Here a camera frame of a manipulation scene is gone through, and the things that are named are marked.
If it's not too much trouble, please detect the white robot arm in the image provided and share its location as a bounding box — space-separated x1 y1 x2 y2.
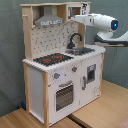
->
73 13 128 47

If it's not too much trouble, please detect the white toy oven door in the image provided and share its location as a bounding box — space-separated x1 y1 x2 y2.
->
49 79 79 116

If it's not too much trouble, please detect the grey range hood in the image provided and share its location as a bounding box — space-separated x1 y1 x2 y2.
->
35 5 64 27

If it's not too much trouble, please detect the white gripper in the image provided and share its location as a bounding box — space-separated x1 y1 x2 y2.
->
72 15 89 24

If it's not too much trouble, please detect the black toy faucet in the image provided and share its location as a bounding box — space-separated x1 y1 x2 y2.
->
67 33 82 49

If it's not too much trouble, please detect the wooden toy kitchen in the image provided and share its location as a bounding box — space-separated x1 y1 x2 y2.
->
22 2 105 127

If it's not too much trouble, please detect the black toy stovetop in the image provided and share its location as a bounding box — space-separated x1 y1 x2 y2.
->
34 53 71 66

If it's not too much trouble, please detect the red right stove knob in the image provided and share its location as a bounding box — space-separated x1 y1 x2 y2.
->
71 65 79 73

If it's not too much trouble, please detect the grey toy sink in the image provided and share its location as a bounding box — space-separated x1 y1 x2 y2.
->
65 47 95 55

